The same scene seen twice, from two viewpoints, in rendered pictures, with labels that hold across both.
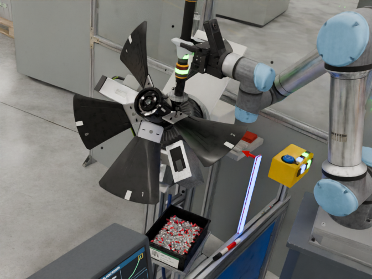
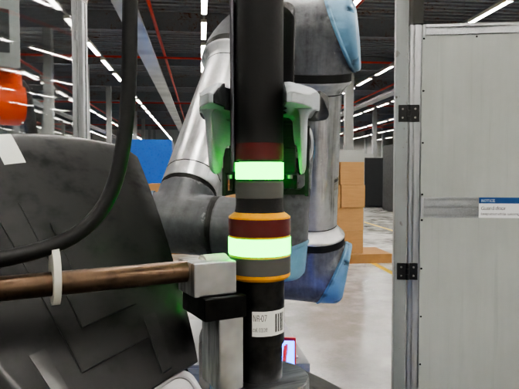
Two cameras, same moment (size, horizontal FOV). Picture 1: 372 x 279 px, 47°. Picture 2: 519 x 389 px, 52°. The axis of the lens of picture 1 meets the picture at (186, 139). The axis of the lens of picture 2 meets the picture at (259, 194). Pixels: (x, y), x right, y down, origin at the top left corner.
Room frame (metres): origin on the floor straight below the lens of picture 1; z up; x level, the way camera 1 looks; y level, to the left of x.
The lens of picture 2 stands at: (1.55, 0.37, 1.42)
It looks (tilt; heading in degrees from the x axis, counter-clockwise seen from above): 2 degrees down; 241
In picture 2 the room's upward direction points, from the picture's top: straight up
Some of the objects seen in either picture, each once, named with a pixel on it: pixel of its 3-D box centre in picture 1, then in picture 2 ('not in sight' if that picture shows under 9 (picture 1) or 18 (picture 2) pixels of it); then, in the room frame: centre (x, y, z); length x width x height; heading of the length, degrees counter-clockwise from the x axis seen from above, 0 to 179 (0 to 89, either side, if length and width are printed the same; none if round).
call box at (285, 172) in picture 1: (290, 166); not in sight; (1.41, -0.42, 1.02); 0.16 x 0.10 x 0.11; 145
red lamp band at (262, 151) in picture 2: not in sight; (259, 152); (1.37, 0.05, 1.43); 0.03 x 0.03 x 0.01
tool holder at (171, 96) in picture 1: (180, 83); (246, 325); (1.38, 0.05, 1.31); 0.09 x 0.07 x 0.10; 0
